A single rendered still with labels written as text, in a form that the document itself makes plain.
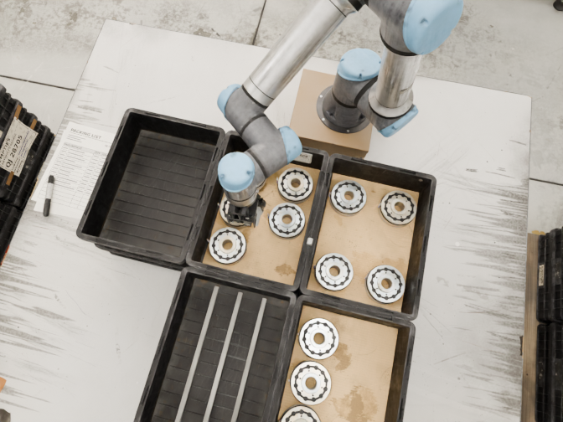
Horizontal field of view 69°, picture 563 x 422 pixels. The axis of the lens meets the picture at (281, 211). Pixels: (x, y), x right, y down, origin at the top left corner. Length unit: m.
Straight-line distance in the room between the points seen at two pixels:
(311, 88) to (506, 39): 1.69
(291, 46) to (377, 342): 0.76
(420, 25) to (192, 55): 1.02
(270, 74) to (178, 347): 0.73
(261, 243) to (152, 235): 0.31
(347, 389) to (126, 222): 0.76
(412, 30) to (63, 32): 2.36
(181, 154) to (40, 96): 1.51
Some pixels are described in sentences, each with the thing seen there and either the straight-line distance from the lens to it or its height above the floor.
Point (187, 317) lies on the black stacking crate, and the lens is 1.17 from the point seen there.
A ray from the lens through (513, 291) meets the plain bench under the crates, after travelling 1.47.
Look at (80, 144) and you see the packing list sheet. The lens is 1.58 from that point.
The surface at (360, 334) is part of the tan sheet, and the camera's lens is 1.16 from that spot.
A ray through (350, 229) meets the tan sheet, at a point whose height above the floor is 0.83.
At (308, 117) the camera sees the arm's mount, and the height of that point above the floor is 0.80.
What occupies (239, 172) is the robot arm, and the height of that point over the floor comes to 1.20.
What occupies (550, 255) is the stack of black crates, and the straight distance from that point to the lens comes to 2.10.
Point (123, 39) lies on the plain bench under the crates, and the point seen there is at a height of 0.70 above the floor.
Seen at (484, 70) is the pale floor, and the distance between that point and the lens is 2.71.
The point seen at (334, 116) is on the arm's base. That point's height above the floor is 0.82.
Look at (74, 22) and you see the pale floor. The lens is 2.92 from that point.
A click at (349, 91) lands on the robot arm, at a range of 1.23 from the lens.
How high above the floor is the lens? 1.97
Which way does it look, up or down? 72 degrees down
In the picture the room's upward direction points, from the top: 1 degrees clockwise
